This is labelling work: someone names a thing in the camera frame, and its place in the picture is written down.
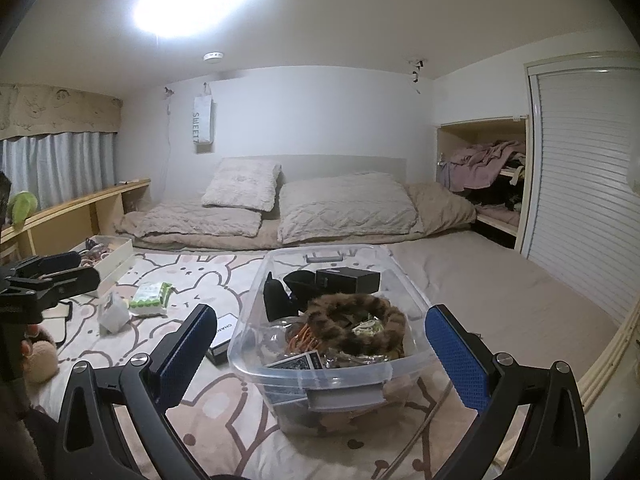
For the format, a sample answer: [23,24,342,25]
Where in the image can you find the white plastic box green label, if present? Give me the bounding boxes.
[97,294,132,336]

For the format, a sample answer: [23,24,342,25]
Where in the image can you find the white hanging cable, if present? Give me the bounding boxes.
[162,86,176,181]

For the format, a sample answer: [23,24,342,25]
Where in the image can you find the white hanging paper bag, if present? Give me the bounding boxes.
[192,82,217,155]

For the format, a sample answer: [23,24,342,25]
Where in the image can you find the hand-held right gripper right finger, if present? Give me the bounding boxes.
[424,302,593,480]

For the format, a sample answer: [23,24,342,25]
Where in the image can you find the thin wooden stick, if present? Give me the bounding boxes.
[390,385,446,476]

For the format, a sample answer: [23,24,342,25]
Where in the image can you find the white shutter door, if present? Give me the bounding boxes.
[520,51,640,328]

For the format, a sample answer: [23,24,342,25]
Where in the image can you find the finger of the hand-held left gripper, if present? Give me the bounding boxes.
[15,251,82,277]
[30,266,101,306]

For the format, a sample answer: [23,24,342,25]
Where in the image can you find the wooden bed frame rail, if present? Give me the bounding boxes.
[580,310,640,411]

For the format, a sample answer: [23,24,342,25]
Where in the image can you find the green plush toy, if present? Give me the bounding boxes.
[7,191,40,233]

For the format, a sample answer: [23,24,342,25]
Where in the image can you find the beige mattress sheet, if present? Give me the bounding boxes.
[387,227,621,361]

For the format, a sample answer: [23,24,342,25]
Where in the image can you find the orange cable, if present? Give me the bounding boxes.
[285,325,321,356]

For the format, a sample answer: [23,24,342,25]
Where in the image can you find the beige fleece slipper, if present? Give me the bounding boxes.
[22,327,60,385]

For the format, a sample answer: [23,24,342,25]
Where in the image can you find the wooden bedside shelf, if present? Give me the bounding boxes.
[0,177,152,263]

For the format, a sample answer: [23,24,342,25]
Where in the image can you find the person's left hand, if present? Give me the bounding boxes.
[20,324,42,358]

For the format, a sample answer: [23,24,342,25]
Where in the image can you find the playing card deck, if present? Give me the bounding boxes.
[266,351,322,372]

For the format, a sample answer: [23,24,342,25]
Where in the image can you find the white gift box black edges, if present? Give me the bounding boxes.
[206,312,236,367]

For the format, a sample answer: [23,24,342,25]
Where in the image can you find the bunny printed bed sheet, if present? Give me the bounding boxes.
[30,247,531,480]

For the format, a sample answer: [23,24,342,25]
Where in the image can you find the clear plastic storage bin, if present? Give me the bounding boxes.
[227,243,438,436]

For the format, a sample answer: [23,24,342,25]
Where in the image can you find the quilted beige pillow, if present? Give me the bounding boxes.
[276,172,418,246]

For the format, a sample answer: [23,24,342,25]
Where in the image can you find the fluffy white pillow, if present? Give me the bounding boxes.
[201,157,283,212]

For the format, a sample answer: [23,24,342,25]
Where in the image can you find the black wall clip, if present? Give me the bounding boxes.
[407,57,426,93]

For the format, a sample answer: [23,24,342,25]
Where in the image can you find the beige printed curtain valance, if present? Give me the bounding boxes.
[0,84,124,140]

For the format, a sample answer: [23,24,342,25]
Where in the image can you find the pale blue curtain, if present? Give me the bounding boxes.
[0,131,119,211]

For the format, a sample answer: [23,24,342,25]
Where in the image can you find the brown fur headband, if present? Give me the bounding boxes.
[304,294,407,361]

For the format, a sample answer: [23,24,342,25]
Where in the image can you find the pink clothes pile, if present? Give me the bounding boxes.
[442,141,527,193]

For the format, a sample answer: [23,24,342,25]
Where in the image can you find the small black box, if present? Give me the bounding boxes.
[315,267,382,295]

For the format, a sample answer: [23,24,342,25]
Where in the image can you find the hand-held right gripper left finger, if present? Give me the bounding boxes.
[52,302,219,480]

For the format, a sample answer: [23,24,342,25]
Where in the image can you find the built-in closet shelf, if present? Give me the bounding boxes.
[436,115,531,251]

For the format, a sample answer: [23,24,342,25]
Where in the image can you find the grey bed headboard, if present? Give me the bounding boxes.
[217,154,408,186]

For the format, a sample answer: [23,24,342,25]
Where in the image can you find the white shoebox of accessories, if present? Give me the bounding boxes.
[75,235,134,297]

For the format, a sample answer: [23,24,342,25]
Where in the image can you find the green wet wipes pack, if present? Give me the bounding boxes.
[130,281,174,317]

